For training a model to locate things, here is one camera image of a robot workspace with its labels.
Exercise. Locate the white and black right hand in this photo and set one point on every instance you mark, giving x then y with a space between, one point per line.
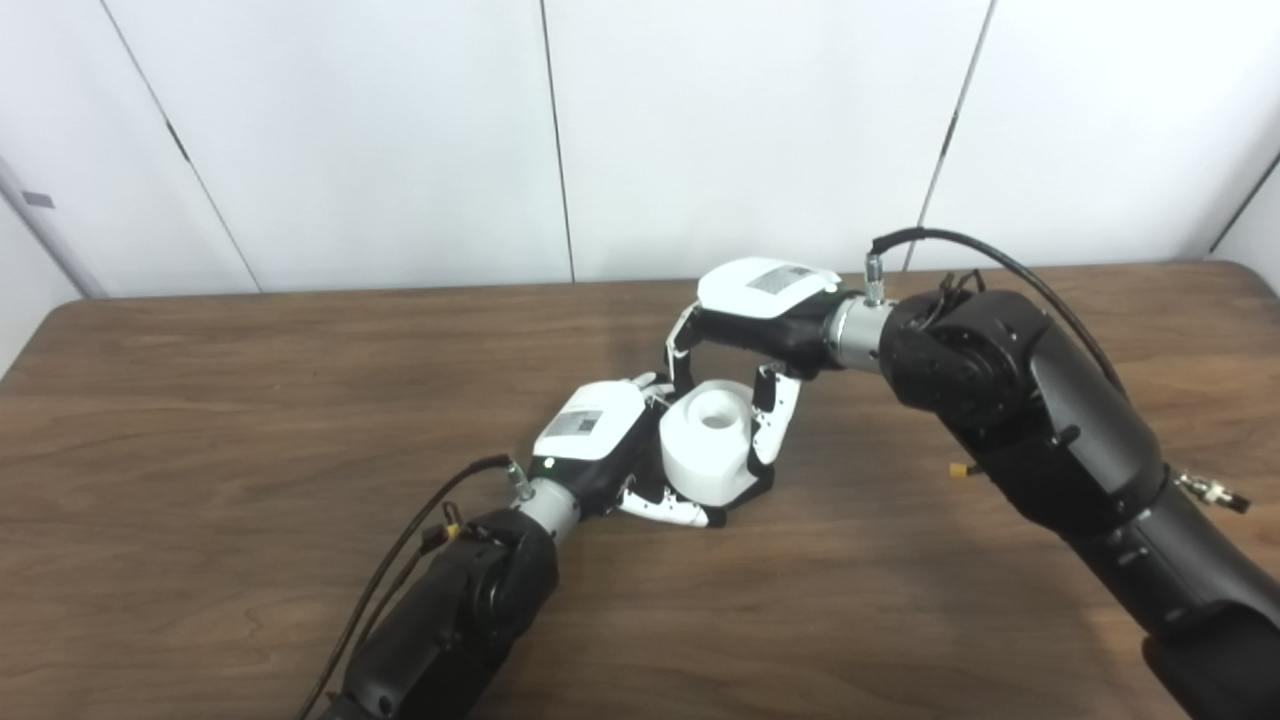
770 310

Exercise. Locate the white and black left hand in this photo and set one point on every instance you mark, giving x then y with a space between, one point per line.
590 430

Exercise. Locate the round white cylinder piece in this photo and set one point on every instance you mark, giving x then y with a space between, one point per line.
705 445

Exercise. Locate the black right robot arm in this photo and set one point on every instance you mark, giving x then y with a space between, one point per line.
1060 440

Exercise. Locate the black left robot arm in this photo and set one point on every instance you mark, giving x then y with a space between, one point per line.
450 620

